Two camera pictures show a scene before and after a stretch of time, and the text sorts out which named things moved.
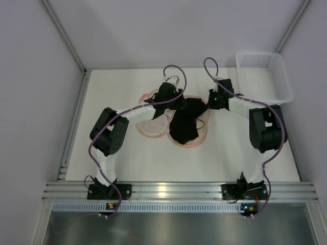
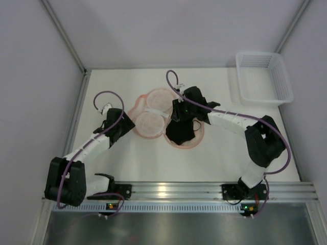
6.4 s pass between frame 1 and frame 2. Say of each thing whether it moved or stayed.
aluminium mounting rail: stayed
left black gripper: moved
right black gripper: moved
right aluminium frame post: stayed
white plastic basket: stayed
